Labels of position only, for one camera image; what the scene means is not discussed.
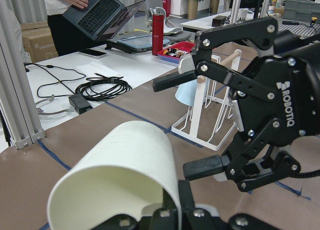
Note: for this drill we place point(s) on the white plastic cup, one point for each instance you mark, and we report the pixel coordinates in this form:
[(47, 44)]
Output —
[(127, 171)]

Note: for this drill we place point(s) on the white wire cup rack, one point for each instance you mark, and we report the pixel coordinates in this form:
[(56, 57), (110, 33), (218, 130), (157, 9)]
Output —
[(209, 121)]

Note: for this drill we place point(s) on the blue teach pendant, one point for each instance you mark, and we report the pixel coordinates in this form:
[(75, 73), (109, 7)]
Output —
[(131, 45)]

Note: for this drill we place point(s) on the red parts tray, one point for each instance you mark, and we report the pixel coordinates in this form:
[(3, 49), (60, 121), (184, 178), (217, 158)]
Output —
[(173, 53)]

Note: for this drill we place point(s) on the aluminium frame post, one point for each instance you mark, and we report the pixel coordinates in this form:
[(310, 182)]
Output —
[(16, 100)]

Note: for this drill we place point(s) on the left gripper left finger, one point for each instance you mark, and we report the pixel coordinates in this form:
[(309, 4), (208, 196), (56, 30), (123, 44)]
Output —
[(167, 201)]

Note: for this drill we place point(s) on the cardboard box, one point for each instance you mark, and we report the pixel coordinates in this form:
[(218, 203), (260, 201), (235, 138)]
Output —
[(37, 41)]

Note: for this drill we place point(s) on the black power adapter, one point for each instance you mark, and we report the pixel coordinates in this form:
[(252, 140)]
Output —
[(79, 103)]

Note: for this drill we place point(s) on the light blue cup front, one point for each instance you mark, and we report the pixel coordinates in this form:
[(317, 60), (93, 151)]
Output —
[(186, 93)]

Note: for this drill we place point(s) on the open dark laptop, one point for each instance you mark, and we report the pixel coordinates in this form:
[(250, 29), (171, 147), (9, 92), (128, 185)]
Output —
[(101, 19)]

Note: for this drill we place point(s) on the red thermos bottle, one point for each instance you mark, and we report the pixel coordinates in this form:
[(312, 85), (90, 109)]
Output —
[(157, 33)]

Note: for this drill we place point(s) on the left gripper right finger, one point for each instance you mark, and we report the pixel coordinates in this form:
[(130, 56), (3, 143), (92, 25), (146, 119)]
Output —
[(185, 196)]

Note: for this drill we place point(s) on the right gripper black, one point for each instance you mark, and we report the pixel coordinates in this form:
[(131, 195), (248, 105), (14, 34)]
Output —
[(281, 102)]

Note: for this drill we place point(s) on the black smartphone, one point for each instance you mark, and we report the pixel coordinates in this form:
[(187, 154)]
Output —
[(93, 53)]

